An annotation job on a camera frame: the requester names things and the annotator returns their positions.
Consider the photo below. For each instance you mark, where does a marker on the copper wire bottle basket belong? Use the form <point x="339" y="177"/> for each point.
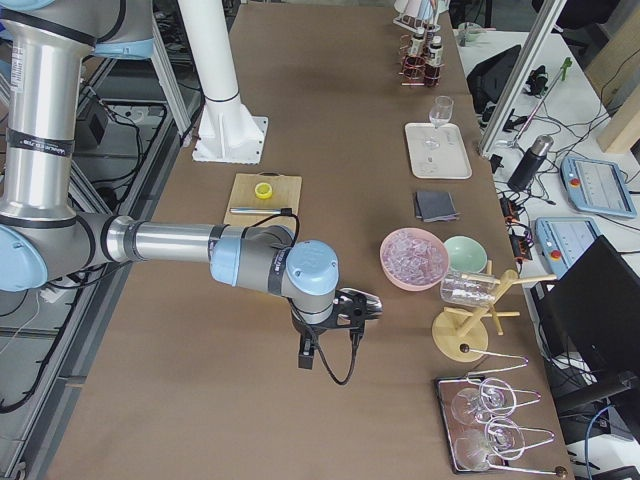
<point x="416" y="76"/>

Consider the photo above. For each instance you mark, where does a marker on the tea bottle white cap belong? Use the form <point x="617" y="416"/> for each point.
<point x="433" y="61"/>

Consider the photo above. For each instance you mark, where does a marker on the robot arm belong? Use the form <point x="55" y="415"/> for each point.
<point x="44" y="238"/>

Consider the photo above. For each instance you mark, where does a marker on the tea bottle in basket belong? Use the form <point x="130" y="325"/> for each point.
<point x="413" y="57"/>

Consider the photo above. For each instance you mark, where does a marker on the steel muddler black tip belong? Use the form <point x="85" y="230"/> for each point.
<point x="260" y="211"/>

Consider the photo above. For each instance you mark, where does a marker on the bamboo cutting board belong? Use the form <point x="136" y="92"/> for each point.
<point x="286" y="193"/>

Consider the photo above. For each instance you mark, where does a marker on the steel ice scoop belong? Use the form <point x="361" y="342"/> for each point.
<point x="358" y="305"/>

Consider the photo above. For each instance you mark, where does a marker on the half lemon slice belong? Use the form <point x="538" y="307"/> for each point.
<point x="263" y="190"/>

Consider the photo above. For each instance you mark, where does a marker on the pink bowl of ice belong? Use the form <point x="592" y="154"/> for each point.
<point x="413" y="259"/>

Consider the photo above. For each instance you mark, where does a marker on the grey folded cloth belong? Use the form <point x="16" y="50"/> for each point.
<point x="432" y="206"/>

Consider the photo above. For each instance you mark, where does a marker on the clear glass jar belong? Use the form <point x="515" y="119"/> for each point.
<point x="468" y="289"/>

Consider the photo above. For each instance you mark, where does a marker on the green empty bowl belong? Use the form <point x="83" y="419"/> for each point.
<point x="466" y="254"/>

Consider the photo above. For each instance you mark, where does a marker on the cream serving tray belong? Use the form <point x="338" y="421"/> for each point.
<point x="437" y="153"/>

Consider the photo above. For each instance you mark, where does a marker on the wooden cup tree stand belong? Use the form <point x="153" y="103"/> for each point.
<point x="459" y="332"/>

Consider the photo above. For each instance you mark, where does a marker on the clear wine glass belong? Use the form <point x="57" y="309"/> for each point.
<point x="441" y="111"/>

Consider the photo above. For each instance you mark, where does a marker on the black thermos bottle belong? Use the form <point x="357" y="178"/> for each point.
<point x="530" y="163"/>

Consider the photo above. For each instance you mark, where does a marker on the black tray with glasses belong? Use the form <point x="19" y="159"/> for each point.
<point x="480" y="433"/>

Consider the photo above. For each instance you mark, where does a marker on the blue teach pendant near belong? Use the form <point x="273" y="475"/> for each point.
<point x="563" y="240"/>

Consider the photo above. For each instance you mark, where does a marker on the blue teach pendant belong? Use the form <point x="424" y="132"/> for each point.
<point x="596" y="186"/>
<point x="563" y="240"/>

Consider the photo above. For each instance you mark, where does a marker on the black monitor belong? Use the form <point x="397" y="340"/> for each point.
<point x="594" y="309"/>

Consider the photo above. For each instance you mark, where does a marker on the blue teach pendant far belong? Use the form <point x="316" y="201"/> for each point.
<point x="596" y="186"/>

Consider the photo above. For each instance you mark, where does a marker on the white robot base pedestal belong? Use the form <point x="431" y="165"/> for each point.
<point x="228" y="133"/>

